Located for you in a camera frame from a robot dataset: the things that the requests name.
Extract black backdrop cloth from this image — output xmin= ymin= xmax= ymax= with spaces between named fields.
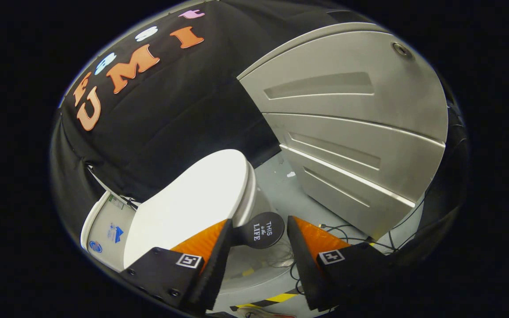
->
xmin=50 ymin=0 xmax=471 ymax=283

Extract yellow black floor tape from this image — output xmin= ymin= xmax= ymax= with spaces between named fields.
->
xmin=230 ymin=289 xmax=300 ymax=312

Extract black floor cables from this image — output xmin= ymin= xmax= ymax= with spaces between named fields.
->
xmin=289 ymin=194 xmax=429 ymax=295

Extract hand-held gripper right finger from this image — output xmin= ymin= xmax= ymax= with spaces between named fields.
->
xmin=286 ymin=216 xmax=396 ymax=310

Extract white drawer cabinet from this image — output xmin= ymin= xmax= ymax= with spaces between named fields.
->
xmin=237 ymin=22 xmax=450 ymax=240

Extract white toilet lid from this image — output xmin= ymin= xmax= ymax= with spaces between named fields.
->
xmin=123 ymin=149 xmax=258 ymax=269

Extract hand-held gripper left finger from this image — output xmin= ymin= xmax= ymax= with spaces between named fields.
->
xmin=120 ymin=219 xmax=234 ymax=312

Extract black round lid handle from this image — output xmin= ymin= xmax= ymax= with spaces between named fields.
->
xmin=230 ymin=212 xmax=285 ymax=250

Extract white toilet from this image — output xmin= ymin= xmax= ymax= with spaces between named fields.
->
xmin=80 ymin=161 xmax=301 ymax=295

